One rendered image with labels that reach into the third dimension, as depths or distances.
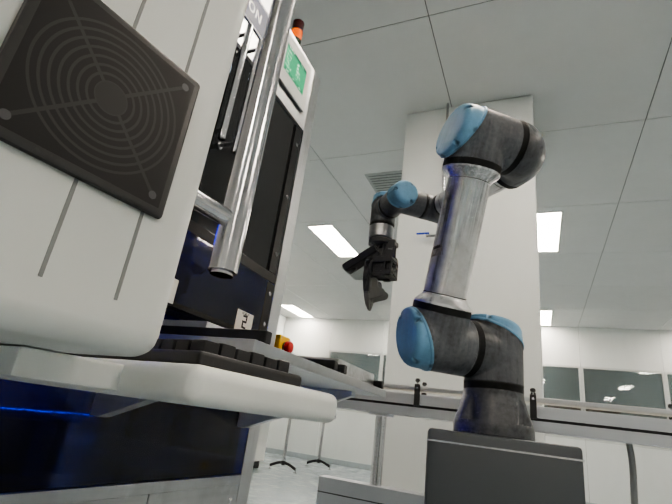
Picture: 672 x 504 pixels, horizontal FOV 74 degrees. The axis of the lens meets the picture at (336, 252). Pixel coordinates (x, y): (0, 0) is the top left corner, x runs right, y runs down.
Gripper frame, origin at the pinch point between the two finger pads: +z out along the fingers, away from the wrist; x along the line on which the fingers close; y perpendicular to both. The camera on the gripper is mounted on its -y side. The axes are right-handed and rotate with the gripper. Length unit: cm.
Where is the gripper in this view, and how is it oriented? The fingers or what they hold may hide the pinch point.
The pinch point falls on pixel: (367, 306)
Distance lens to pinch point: 128.9
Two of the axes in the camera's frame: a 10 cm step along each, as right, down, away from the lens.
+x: 3.8, 3.7, 8.5
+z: -1.3, 9.3, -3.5
